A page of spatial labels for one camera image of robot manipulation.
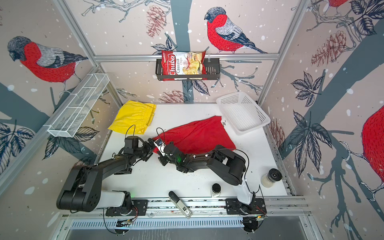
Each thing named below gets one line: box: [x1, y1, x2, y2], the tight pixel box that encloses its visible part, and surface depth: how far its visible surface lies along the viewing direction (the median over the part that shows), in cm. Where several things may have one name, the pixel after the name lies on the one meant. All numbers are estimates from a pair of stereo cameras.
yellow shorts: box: [108, 100, 157, 135], surface depth 112 cm
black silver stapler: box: [168, 191, 193, 219], surface depth 73 cm
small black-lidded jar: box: [211, 183, 221, 198], surface depth 72 cm
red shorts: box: [152, 115, 237, 154], surface depth 103 cm
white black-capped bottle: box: [260, 168, 283, 188], surface depth 75 cm
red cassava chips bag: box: [161, 50, 207, 81], surface depth 90 cm
